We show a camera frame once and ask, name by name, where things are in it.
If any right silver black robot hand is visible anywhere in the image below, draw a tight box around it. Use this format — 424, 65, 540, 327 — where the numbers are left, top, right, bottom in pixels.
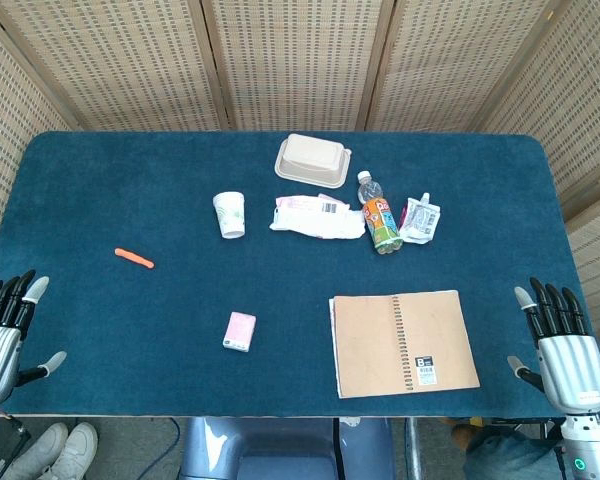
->
507, 276, 600, 415

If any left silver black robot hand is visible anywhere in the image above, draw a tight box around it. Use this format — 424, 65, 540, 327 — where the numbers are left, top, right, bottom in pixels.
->
0, 269, 68, 407

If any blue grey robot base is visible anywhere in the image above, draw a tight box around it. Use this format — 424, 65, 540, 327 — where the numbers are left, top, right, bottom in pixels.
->
179, 416, 396, 480

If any white sneaker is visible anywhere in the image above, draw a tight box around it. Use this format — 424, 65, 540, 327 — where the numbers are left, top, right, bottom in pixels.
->
39, 422, 100, 480
0, 422, 69, 480

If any person's blue jeans leg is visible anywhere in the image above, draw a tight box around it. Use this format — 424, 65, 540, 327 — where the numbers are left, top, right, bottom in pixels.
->
462, 424, 567, 480

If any brown spiral notebook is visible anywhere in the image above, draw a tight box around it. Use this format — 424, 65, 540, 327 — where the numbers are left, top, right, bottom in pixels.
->
328, 289, 482, 400

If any metal table leg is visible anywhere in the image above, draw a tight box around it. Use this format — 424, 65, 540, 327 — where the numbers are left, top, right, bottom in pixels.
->
403, 417, 424, 480

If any silver spout pouch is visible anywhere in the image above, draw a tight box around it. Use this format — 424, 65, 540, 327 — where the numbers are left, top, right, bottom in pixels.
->
397, 192, 442, 246

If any blue carpet table cover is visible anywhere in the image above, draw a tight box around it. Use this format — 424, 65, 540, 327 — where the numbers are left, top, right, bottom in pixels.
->
0, 130, 600, 419

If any pink tissue pack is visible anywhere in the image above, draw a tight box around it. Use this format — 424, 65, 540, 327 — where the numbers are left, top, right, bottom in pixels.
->
222, 311, 258, 353

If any plastic bottle orange label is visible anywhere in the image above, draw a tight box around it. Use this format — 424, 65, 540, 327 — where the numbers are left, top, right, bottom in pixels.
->
355, 170, 404, 255

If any white paper cup green print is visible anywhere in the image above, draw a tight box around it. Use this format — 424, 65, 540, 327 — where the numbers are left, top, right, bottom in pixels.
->
212, 191, 246, 240

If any white crumpled plastic wrapper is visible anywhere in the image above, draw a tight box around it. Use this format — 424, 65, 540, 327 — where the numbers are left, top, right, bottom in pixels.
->
268, 193, 367, 241

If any beige takeout food container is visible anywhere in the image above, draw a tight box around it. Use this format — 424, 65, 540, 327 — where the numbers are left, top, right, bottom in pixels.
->
273, 133, 353, 190

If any blue floor cable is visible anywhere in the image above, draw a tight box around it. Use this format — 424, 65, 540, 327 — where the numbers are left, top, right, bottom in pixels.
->
149, 417, 182, 479

